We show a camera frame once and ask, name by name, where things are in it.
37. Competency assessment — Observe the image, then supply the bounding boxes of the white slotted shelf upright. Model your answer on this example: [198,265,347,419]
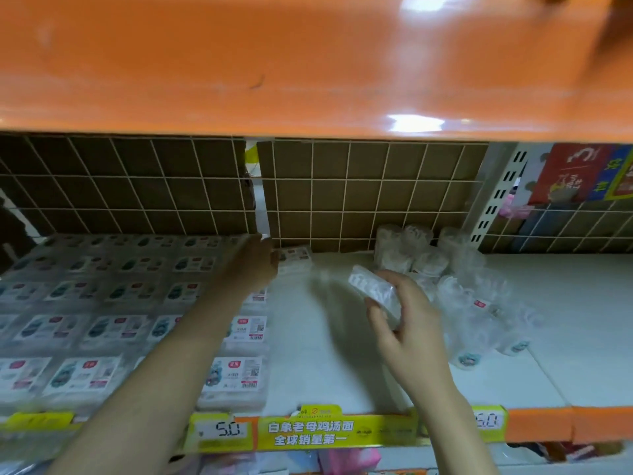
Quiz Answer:
[465,142,534,253]

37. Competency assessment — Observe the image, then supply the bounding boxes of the blue and yellow package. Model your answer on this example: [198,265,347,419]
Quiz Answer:
[588,145,633,201]

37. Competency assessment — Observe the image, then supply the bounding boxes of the pink small item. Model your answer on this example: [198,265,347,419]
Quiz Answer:
[498,189,534,222]

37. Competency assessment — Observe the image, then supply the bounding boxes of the person's right hand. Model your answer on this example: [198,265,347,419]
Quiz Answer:
[364,269,454,397]

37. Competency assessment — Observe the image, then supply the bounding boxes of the clear plastic swab box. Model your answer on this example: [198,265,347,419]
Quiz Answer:
[348,264,402,328]

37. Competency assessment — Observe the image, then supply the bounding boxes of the yellow price tag holder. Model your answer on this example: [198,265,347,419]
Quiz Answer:
[4,411,76,432]

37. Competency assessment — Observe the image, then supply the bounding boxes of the red printed package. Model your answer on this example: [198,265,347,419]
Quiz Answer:
[527,143,617,206]

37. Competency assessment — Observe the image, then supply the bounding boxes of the orange lower shelf beam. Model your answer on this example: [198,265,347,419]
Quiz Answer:
[235,404,633,446]

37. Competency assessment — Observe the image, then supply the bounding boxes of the person's left forearm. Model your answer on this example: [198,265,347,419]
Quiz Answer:
[47,279,248,475]

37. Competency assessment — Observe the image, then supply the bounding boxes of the stack of flat labelled packs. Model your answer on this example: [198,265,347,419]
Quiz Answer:
[0,234,270,416]

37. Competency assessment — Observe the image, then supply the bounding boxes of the white wire grid panel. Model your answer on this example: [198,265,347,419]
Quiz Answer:
[0,135,489,255]
[482,200,633,255]

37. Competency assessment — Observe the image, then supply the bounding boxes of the orange upper shelf beam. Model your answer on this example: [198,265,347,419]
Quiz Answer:
[0,0,633,144]

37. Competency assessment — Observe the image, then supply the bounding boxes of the yellow shelf label strip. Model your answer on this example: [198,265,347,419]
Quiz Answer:
[184,403,509,454]

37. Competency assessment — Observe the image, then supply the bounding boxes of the person's right forearm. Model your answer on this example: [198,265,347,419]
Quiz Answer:
[396,376,495,475]

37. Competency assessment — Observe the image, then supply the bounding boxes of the person's left hand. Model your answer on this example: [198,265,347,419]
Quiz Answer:
[225,234,280,305]

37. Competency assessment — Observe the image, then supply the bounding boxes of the white price tag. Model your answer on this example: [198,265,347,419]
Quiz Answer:
[471,409,506,432]
[195,419,249,442]

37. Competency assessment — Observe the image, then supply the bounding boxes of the pink packet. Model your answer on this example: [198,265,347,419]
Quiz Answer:
[318,447,382,475]

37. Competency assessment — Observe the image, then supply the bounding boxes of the small clear labelled case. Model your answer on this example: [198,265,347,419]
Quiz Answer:
[276,245,314,278]

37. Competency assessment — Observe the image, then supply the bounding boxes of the orange shelf beam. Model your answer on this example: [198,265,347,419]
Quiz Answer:
[0,0,633,144]
[235,404,633,446]

